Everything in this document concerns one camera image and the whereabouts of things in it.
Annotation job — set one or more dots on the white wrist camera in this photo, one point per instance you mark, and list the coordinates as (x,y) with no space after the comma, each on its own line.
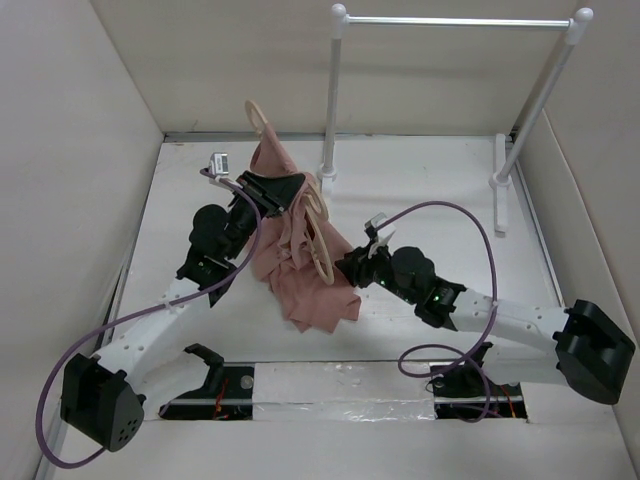
(379,230)
(217,171)

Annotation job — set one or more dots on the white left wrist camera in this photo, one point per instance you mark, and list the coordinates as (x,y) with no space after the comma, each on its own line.
(217,171)

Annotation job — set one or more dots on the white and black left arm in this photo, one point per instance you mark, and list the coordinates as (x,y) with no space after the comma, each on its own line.
(101,394)

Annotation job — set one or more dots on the pink t shirt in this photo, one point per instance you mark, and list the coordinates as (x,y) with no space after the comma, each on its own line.
(283,260)

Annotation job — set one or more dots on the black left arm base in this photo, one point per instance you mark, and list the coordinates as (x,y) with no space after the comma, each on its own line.
(225,393)

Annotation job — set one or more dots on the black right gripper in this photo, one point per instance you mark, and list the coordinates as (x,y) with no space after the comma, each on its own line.
(356,260)

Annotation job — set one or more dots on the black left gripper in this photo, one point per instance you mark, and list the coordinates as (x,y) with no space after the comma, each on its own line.
(272,195)

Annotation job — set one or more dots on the beige wooden hanger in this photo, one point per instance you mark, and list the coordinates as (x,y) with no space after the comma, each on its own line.
(316,209)

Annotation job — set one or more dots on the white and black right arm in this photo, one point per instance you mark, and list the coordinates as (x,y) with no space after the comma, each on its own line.
(579,346)

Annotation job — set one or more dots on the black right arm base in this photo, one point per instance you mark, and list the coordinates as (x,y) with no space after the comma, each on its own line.
(461,394)

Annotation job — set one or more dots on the white clothes rack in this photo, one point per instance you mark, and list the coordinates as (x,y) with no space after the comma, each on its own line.
(445,75)

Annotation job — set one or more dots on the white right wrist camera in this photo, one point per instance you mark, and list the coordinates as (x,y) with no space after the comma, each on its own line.
(379,230)

